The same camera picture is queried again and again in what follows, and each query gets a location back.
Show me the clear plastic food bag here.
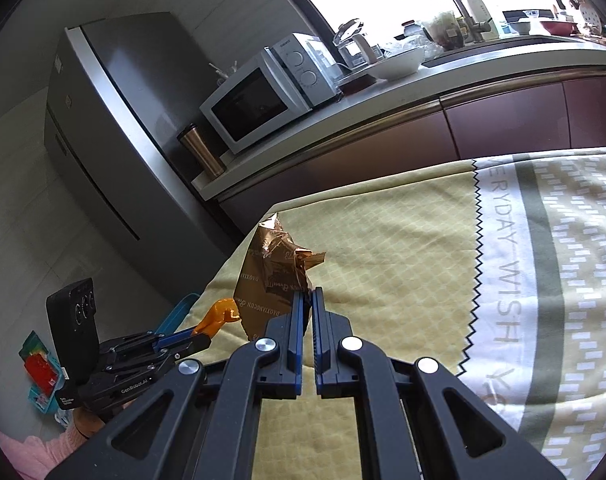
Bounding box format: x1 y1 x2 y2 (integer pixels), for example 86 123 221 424
423 10 466 51

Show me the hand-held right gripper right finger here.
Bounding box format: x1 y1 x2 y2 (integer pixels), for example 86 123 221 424
313 288 566 480

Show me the person's left forearm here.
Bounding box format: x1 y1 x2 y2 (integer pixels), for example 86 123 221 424
0 405 109 480

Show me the metal kitchen faucet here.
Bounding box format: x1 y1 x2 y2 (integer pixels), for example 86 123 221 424
433 0 494 43

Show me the copper thermos tumbler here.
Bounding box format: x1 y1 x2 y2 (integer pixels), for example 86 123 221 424
177 122 226 179

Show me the red green package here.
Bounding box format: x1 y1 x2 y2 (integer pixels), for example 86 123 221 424
18 330 61 396

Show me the teal box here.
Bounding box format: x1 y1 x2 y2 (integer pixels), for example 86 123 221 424
29 385 69 413

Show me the white bowl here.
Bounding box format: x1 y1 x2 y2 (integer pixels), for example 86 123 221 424
365 46 427 81

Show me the white slotted spatula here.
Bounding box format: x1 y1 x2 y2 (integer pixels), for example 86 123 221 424
578 2 604 31

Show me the blue plastic bin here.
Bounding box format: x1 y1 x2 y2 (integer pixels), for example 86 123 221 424
150 294 201 336

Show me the white ornament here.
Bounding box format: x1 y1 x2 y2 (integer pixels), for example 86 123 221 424
208 60 241 83

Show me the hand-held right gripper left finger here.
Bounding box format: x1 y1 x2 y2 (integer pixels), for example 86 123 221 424
46 290 306 480

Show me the yellow tablecloth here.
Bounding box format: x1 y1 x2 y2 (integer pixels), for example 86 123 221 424
173 160 484 480

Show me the white microwave oven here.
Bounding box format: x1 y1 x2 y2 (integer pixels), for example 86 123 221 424
199 32 341 156

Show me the brown foil wrapper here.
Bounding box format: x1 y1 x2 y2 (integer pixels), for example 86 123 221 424
233 212 326 341

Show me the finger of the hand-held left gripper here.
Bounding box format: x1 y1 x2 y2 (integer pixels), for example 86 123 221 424
150 329 206 351
163 335 215 363

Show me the glass kettle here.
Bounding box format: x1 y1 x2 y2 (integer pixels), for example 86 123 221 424
332 17 379 68

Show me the grey refrigerator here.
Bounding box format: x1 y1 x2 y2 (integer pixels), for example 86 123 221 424
44 11 244 291

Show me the small glass bowl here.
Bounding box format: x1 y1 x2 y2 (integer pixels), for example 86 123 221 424
510 9 541 36

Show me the white soap bottle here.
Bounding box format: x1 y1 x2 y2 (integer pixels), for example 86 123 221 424
460 0 501 41

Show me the kitchen counter with cabinets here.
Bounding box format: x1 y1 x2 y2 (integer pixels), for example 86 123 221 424
190 35 606 241

